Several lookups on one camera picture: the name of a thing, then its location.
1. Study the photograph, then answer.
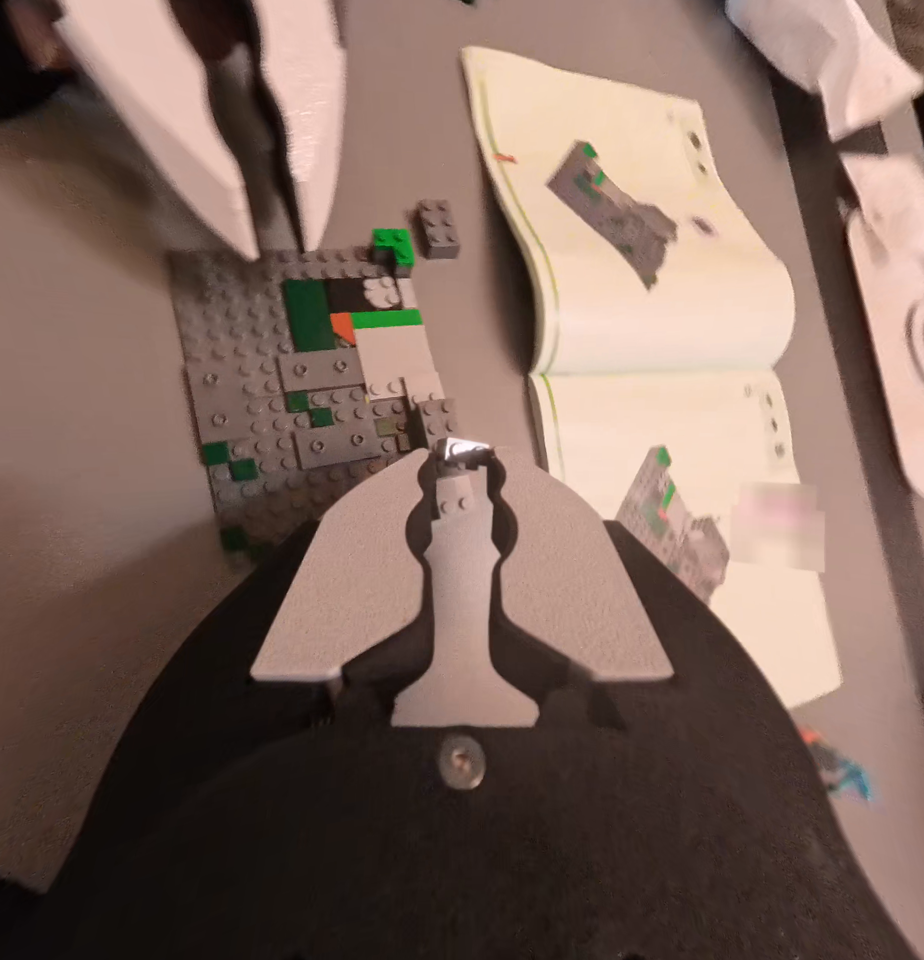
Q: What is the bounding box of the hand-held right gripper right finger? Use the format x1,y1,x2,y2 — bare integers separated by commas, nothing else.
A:
492,447,674,685

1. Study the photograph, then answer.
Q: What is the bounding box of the crumpled white paper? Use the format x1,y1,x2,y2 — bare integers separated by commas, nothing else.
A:
724,0,924,142

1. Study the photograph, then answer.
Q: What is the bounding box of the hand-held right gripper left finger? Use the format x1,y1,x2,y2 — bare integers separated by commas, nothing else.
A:
249,448,436,685

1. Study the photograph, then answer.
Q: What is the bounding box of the loose dark grey toy brick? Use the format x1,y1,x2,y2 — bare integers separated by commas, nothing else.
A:
413,198,464,261

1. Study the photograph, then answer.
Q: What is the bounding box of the open instruction booklet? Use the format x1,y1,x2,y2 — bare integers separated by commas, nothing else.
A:
460,45,845,710

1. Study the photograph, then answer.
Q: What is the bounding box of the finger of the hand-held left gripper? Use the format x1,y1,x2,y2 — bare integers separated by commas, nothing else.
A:
53,0,262,262
259,0,352,255

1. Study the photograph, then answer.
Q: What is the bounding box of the white rounded flat object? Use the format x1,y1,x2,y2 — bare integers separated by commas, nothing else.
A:
839,150,924,502

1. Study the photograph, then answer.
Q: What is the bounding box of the small grey toy brick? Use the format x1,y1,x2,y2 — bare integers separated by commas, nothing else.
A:
430,437,496,474

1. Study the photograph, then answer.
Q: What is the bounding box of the small toy figure orange base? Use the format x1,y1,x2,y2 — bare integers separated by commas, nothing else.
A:
798,721,877,805

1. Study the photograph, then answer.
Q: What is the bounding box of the grey toy brick baseplate model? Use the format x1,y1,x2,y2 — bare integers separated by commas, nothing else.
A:
165,227,459,560

